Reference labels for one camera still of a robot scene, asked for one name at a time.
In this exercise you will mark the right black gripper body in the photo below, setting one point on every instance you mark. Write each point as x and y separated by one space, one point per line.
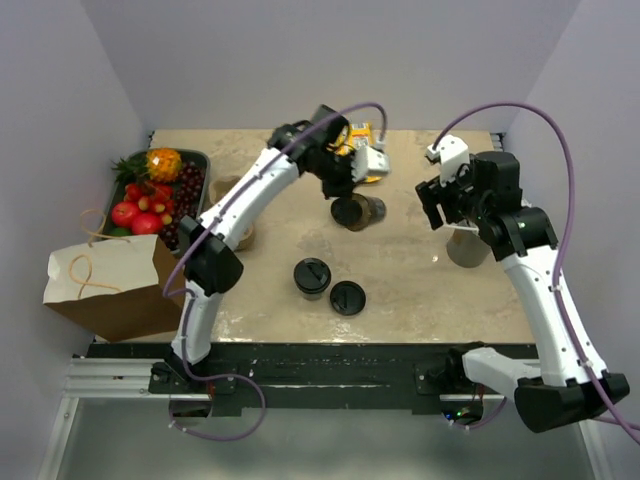
458 199

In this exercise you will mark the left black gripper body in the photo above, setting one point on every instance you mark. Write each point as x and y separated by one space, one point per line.
335 173

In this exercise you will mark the dark coffee cup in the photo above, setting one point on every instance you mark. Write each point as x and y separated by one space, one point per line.
312 294
364 211

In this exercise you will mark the black cup lid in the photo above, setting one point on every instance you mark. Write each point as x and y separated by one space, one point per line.
346 211
347 298
311 273

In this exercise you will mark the brown paper bag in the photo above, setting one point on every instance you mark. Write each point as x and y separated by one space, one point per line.
113 285

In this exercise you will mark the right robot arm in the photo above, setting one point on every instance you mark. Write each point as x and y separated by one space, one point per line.
572 383

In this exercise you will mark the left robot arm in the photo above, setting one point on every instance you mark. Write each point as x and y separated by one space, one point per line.
209 262

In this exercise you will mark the yellow snack bag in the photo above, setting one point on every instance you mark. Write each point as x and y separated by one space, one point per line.
353 137

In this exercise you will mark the grey straw holder cup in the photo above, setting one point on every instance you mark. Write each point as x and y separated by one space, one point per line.
466 249

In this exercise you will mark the cardboard cup carrier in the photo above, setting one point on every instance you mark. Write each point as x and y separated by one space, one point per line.
217 190

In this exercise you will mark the purple grapes bunch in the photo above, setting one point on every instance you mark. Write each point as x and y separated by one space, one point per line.
185 202

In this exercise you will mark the orange toy pineapple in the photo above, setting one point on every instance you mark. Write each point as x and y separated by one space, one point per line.
163 165

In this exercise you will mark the small red fruits cluster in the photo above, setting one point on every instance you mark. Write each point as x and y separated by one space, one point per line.
156 198

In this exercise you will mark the red apple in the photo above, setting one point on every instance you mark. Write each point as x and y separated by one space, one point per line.
146 223
123 213

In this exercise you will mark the black fruit tray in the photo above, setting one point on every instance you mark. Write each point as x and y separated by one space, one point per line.
133 170

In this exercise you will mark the green lime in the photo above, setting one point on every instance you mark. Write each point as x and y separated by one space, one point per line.
120 232

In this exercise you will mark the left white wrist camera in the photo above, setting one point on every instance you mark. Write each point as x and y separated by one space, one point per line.
369 162

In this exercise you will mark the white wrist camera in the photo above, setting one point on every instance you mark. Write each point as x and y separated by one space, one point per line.
369 162
451 153

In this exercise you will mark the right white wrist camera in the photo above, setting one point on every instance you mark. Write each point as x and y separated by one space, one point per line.
451 153

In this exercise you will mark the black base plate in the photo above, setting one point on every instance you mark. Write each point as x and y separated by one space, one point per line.
432 357

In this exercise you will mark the aluminium frame rail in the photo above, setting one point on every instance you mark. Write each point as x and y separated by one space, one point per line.
100 377

